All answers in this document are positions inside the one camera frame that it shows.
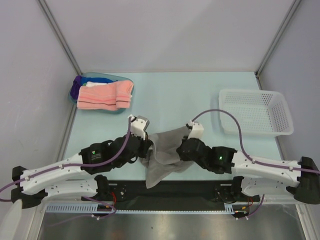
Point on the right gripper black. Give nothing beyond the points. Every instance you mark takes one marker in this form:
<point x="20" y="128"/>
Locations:
<point x="182" y="150"/>

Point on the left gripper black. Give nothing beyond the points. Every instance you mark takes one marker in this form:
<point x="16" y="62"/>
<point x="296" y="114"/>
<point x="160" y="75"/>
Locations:
<point x="145" y="144"/>

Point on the grey terry towel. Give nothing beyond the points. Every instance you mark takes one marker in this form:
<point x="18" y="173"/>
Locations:
<point x="162" y="159"/>

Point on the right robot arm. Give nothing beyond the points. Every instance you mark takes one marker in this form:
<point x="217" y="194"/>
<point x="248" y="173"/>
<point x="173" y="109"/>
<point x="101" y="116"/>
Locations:
<point x="256" y="175"/>

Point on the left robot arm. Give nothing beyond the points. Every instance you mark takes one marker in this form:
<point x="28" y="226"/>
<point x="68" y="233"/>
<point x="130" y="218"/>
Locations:
<point x="80" y="175"/>

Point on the pink striped towel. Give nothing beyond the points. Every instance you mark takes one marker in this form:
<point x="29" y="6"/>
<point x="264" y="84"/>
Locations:
<point x="110" y="97"/>

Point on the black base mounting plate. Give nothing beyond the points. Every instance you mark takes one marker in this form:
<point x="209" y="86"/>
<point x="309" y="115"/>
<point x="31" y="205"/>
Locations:
<point x="172" y="195"/>

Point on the white perforated plastic basket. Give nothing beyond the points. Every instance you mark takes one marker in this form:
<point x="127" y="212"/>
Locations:
<point x="258" y="112"/>

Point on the white towel in tray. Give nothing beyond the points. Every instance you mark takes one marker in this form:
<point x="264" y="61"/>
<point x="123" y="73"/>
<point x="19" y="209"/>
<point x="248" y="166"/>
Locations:
<point x="90" y="84"/>

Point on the blue towel in tray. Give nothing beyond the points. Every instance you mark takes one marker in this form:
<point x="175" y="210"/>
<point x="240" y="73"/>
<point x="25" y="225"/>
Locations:
<point x="100" y="80"/>

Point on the purple towel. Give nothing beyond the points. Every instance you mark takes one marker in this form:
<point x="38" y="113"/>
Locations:
<point x="75" y="89"/>

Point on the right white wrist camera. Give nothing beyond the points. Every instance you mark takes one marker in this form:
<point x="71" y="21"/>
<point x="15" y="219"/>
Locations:
<point x="196" y="130"/>

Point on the slotted white cable duct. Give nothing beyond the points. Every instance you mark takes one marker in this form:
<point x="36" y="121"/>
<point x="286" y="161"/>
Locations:
<point x="95" y="208"/>

